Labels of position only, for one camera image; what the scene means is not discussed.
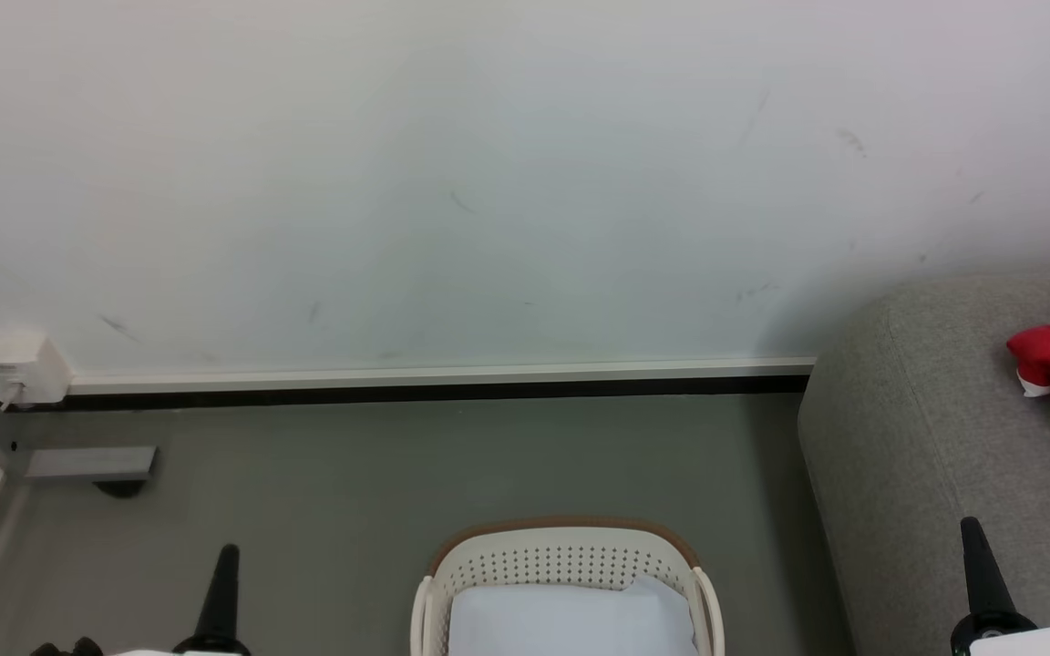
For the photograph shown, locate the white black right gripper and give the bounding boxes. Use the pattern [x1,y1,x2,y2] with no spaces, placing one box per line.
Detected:
[949,517,1050,656]

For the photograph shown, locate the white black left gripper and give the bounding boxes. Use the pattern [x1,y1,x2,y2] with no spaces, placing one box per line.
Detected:
[28,544,252,656]

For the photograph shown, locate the cream brown-rimmed laundry basket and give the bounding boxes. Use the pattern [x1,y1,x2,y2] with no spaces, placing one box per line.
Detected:
[409,517,726,656]

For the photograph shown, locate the white cloth basket liner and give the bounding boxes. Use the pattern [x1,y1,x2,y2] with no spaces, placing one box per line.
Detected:
[448,574,699,656]

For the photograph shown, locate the grey fabric sofa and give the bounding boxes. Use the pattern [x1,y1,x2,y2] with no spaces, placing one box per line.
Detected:
[797,273,1050,656]

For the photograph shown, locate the grey floor door stop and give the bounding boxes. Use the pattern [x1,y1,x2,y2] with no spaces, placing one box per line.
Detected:
[24,445,158,498]

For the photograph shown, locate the white black baseboard strip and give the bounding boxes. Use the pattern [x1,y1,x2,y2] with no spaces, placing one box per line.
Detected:
[5,358,816,411]

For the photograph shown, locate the white wall socket box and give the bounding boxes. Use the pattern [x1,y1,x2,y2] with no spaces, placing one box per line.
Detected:
[0,330,72,406]

